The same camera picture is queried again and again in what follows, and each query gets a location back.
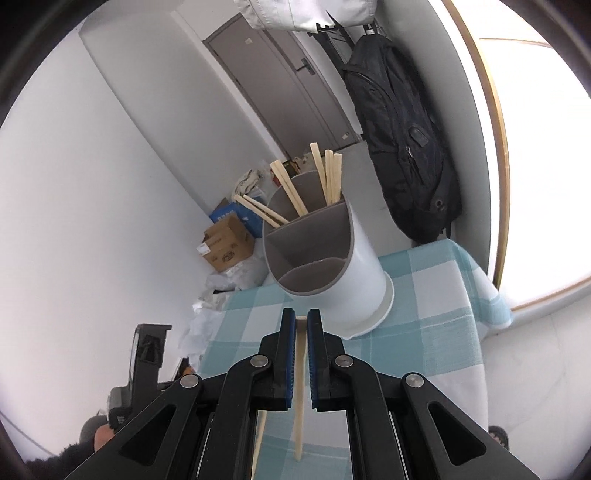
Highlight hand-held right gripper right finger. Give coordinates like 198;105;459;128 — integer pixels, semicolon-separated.
307;308;541;480

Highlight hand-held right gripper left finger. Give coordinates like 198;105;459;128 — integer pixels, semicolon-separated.
65;308;297;480

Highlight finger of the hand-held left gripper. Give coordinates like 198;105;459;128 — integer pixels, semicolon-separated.
132;324;172;384

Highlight wooden chopstick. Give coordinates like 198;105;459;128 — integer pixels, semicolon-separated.
252;410;267;480
294;316;308;462

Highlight white utensil holder grey inside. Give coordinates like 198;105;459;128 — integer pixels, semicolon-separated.
262;171;394;340

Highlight bunch of wooden chopsticks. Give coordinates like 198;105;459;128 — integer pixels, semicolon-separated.
233;142;343;228

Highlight person's left hand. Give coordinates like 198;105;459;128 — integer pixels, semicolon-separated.
93;425;116;452

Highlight clear plastic bag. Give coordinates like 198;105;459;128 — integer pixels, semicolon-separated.
178;288;232;370

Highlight grey plastic bag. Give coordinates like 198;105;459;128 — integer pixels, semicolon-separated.
203;251;271;292

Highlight brown cardboard box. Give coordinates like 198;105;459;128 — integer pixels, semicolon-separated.
199;213;256;273

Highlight teal checked tablecloth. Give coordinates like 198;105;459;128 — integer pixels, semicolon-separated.
198;239;512;480

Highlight blue cardboard box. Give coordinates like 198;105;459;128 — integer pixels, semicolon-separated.
209;198;269;238

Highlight beige cloth bag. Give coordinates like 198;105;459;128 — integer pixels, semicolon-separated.
233;168;271;199

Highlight black backpack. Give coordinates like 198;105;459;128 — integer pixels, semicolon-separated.
342;33;462;244

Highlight grey door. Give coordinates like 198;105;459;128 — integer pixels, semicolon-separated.
203;13;365;163

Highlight window with gold frame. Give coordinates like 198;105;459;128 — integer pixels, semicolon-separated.
429;0;591;315

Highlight black metal frame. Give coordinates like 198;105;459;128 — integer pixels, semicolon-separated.
316;21;357;70

